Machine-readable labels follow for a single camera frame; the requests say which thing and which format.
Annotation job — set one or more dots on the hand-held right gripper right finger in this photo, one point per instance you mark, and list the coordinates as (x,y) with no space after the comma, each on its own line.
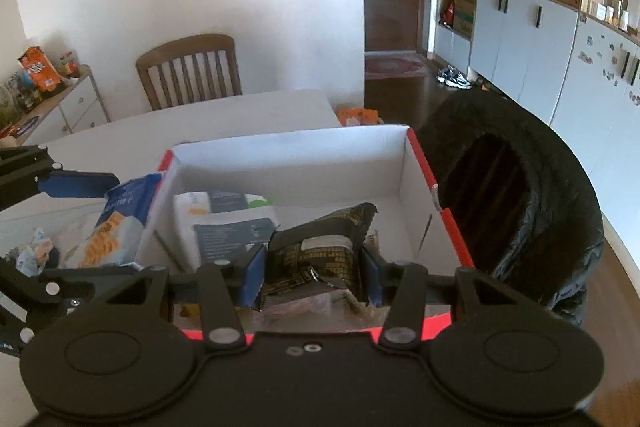
(372,279)

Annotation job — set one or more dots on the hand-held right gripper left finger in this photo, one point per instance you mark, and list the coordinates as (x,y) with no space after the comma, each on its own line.
(252,277)

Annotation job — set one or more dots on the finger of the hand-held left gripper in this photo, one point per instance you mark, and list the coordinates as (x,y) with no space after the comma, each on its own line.
(30,302)
(75,184)

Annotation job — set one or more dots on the white snack packet orange picture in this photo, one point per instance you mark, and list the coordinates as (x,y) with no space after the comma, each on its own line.
(32,257)

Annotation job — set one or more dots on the white tissue pack grey label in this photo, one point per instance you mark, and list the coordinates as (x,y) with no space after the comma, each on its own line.
(220,232)

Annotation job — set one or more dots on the blue cracker packet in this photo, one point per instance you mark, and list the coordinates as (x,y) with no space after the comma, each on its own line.
(120,227)

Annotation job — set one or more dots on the black snack packet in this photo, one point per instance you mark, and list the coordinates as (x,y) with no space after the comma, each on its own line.
(310,252)

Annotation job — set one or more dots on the clear-wrapped purple bread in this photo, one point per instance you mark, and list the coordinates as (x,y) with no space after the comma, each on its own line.
(310,312)

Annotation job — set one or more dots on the red cardboard box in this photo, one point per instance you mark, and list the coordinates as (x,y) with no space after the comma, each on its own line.
(300,162)

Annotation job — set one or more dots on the grey marble desktop table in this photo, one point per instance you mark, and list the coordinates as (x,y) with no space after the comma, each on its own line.
(200,117)

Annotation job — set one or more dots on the white sideboard wooden top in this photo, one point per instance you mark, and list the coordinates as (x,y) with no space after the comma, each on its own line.
(75,107)

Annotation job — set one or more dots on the orange snack bag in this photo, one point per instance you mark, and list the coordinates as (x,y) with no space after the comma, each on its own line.
(40,72)

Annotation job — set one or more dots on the orange plastic bag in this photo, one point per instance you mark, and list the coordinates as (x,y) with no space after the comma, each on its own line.
(360,117)

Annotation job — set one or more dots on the brown wooden chair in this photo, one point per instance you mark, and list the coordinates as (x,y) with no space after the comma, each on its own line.
(185,44)

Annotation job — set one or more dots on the red patterned rug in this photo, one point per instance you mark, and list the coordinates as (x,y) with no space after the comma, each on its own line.
(395,67)

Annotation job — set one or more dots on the pair of sneakers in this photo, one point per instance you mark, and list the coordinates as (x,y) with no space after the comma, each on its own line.
(454,78)

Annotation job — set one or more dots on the cardboard box on shelf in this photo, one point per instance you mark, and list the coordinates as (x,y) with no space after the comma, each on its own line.
(465,14)

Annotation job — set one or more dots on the grey wall cabinet unit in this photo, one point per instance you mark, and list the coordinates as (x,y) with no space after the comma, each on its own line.
(520,57)

